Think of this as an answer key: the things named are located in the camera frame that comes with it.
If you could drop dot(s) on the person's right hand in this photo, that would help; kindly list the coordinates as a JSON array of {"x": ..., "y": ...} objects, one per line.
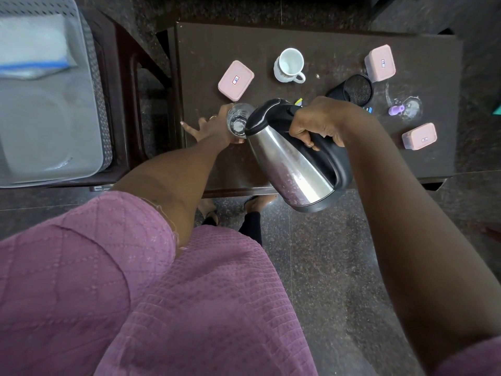
[{"x": 327, "y": 117}]

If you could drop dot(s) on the person's left hand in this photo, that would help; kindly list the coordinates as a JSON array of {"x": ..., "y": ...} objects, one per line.
[{"x": 213, "y": 131}]

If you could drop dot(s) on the person's right fingers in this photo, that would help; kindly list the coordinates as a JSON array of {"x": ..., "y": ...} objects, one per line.
[{"x": 303, "y": 137}]

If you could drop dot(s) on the person's left little finger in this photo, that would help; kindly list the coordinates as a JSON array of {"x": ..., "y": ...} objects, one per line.
[{"x": 190, "y": 129}]

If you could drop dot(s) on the person's left thumb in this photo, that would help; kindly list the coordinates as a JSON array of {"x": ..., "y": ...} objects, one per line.
[{"x": 237, "y": 141}]

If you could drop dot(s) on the clear drinking glass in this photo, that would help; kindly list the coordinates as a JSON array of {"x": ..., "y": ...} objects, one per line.
[{"x": 237, "y": 122}]

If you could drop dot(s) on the person's right forearm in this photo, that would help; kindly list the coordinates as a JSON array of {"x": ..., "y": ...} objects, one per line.
[{"x": 411, "y": 231}]

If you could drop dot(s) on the person's left forearm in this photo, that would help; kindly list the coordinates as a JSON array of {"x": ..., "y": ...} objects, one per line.
[{"x": 176, "y": 184}]

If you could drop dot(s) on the pink lidded food container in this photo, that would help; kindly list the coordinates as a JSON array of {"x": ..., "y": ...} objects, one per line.
[
  {"x": 380, "y": 62},
  {"x": 236, "y": 80},
  {"x": 419, "y": 137}
]

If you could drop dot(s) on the person's right foot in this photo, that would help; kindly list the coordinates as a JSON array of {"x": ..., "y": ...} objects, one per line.
[{"x": 262, "y": 202}]

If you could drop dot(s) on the person's foot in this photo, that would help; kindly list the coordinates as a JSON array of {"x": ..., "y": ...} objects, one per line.
[
  {"x": 207, "y": 209},
  {"x": 262, "y": 202}
]

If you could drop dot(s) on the dark wooden stand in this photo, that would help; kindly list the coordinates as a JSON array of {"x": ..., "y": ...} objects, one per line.
[{"x": 129, "y": 93}]

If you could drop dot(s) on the white ceramic mug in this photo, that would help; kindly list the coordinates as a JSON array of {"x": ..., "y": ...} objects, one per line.
[{"x": 289, "y": 65}]

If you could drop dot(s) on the person's left foot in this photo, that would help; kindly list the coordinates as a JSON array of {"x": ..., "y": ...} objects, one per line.
[{"x": 207, "y": 209}]

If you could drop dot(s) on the black leggings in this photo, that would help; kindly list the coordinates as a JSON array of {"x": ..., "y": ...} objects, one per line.
[{"x": 251, "y": 227}]

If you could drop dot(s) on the small purple plastic piece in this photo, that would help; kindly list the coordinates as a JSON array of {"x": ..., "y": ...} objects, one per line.
[{"x": 396, "y": 110}]

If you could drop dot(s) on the clear round lid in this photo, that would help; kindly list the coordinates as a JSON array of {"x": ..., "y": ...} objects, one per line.
[{"x": 413, "y": 107}]

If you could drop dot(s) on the grey plastic basket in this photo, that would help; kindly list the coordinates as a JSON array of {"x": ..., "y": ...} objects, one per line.
[{"x": 51, "y": 152}]

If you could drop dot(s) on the white plate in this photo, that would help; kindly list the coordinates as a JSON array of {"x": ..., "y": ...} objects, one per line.
[{"x": 37, "y": 129}]

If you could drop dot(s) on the purple quilted dress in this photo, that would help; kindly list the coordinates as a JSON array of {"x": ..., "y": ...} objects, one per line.
[{"x": 117, "y": 289}]

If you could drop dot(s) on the white cloth with blue stripe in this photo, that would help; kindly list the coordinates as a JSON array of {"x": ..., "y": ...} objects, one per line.
[{"x": 31, "y": 46}]

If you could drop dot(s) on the green object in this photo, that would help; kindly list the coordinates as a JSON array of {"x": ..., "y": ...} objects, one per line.
[{"x": 497, "y": 110}]

